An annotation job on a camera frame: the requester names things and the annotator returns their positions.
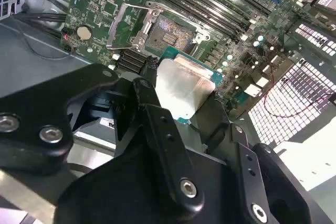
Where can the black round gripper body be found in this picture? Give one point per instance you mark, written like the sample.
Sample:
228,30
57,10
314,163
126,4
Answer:
118,195

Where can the silver-topped green CPU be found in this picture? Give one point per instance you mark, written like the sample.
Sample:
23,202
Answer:
181,85

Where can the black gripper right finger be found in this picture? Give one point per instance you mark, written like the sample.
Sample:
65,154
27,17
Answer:
249,169

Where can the metal socket cover frame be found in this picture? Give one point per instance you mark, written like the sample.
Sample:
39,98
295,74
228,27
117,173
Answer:
113,28

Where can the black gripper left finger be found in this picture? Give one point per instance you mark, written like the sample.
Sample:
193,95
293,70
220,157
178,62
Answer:
31,108

